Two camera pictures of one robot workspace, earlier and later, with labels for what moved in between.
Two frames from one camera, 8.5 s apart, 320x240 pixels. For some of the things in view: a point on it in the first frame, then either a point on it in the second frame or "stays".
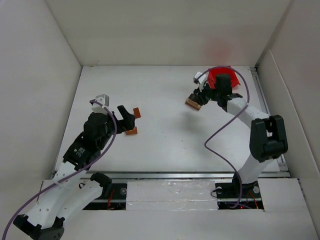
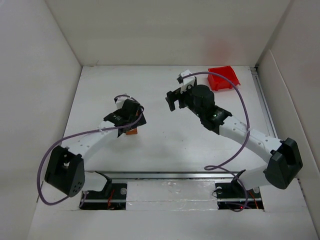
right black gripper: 201,96 -> 177,97
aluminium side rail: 264,104 stays
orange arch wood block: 134,131 stays
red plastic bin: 212,73 stays
